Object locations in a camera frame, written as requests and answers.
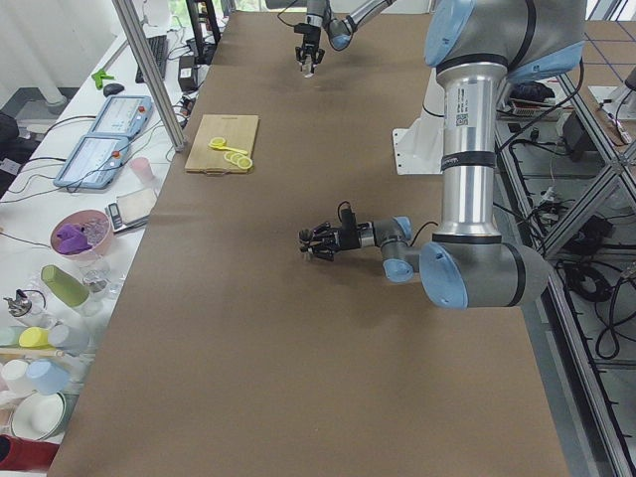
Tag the yellow cup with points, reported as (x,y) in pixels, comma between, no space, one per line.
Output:
(34,338)

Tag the green cup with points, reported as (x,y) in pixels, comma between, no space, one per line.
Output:
(64,286)

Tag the blue teach pendant near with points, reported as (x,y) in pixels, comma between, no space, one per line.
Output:
(93,163)

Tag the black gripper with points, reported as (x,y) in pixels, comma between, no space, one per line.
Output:
(312,34)
(347,238)

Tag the steel jigger measuring cup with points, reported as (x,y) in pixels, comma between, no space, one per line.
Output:
(307,253)

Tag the clear glass shaker cup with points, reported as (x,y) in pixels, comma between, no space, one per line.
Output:
(307,70)

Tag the bamboo cutting board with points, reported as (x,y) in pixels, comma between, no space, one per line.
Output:
(240,132)

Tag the blue teach pendant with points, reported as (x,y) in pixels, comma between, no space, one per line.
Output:
(93,163)
(122,115)

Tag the pink bowl with purple cloth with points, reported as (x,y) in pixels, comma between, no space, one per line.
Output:
(82,235)

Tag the lemon slice on knife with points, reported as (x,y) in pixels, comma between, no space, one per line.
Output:
(218,143)

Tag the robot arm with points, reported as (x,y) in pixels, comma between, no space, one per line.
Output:
(320,18)
(473,46)

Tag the light blue cup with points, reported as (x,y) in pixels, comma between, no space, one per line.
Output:
(47,377)

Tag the lemon slice top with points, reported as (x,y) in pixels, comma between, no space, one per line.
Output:
(244,163)

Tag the white kitchen scale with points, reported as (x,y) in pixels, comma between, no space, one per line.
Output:
(132,210)

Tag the pink cup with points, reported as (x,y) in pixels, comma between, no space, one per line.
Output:
(141,168)

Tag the white bowl green rim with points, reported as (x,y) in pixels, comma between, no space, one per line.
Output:
(39,417)

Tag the blue teach pendant far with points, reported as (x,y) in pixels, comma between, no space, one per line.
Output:
(122,115)

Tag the black computer mouse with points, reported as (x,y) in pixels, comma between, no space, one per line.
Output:
(112,89)

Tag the aluminium frame post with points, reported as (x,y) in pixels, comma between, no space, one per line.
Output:
(134,33)

